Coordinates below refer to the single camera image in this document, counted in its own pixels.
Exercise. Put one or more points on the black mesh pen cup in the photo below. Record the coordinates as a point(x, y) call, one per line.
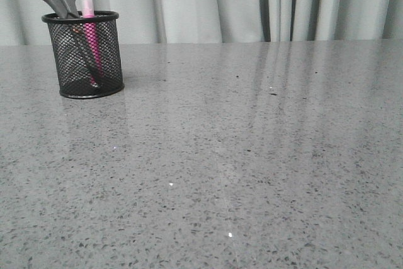
point(73, 76)

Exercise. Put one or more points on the pink pen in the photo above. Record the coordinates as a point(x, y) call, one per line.
point(91, 46)

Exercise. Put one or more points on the grey curtain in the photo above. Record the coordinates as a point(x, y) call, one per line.
point(216, 21)

